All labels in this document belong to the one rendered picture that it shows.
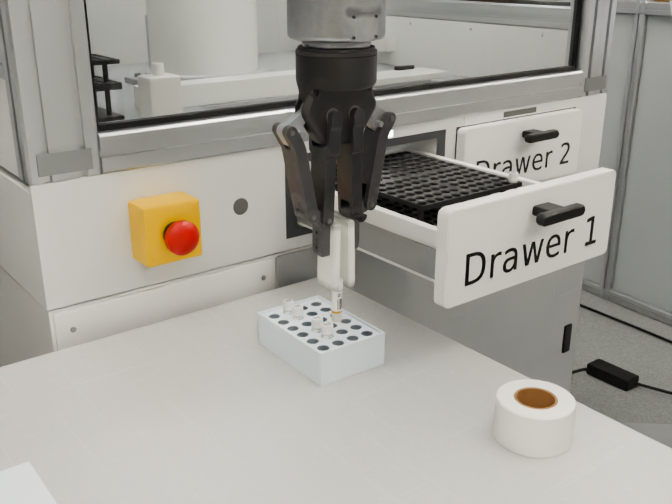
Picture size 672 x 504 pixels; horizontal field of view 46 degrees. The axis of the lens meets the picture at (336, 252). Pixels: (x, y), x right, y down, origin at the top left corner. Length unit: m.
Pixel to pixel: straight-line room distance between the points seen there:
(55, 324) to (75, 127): 0.22
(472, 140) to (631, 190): 1.74
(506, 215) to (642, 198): 2.04
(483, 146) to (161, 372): 0.64
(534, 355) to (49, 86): 1.03
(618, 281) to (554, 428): 2.34
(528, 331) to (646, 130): 1.47
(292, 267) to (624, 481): 0.55
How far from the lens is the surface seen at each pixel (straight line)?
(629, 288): 3.02
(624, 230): 2.99
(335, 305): 0.81
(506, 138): 1.30
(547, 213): 0.89
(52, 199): 0.91
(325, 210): 0.76
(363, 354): 0.84
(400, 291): 1.24
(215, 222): 1.01
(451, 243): 0.83
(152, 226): 0.92
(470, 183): 1.04
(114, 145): 0.92
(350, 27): 0.71
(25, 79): 0.88
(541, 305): 1.53
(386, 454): 0.73
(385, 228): 0.93
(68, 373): 0.89
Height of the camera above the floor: 1.17
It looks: 20 degrees down
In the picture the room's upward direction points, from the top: straight up
